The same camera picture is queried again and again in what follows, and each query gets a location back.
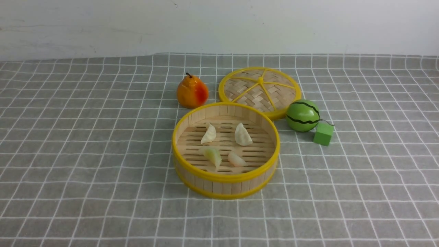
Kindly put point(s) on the cream white dumpling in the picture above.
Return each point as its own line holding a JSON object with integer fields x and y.
{"x": 209, "y": 135}

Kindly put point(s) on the pale green dumpling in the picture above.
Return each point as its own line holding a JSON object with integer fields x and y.
{"x": 211, "y": 154}

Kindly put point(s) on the pinkish white dumpling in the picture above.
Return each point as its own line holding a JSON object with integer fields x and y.
{"x": 236, "y": 160}

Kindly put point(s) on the yellow rimmed bamboo steamer tray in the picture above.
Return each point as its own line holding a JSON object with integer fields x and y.
{"x": 228, "y": 182}

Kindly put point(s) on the woven bamboo steamer lid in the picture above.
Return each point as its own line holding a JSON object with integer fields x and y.
{"x": 268, "y": 90}

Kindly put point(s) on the orange toy pear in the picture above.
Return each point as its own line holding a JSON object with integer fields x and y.
{"x": 192, "y": 92}

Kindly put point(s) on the green toy watermelon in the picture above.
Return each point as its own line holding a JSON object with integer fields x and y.
{"x": 302, "y": 115}

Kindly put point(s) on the green wooden cube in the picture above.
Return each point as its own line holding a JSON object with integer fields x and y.
{"x": 323, "y": 134}

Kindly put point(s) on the grey checked tablecloth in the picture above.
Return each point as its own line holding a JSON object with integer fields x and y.
{"x": 86, "y": 155}

